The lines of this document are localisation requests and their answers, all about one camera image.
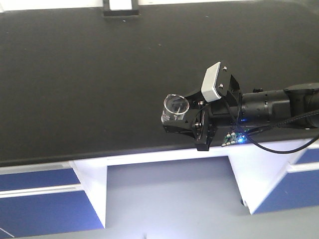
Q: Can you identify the black white socket box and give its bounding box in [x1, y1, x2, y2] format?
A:
[103, 0, 140, 17]

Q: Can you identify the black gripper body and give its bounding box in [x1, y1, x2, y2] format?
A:
[193, 66, 242, 151]

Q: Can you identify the small lit circuit board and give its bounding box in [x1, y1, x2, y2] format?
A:
[221, 131, 247, 147]

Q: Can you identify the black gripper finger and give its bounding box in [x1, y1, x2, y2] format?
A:
[163, 119, 194, 136]
[183, 88, 203, 102]

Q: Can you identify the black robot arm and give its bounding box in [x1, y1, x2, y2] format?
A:
[161, 62, 319, 151]

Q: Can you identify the small clear glass beaker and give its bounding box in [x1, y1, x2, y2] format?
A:
[161, 94, 189, 123]

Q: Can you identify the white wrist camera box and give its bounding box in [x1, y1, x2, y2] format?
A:
[201, 62, 221, 103]

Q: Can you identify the blue lab bench cabinet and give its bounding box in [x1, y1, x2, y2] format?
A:
[0, 138, 319, 231]

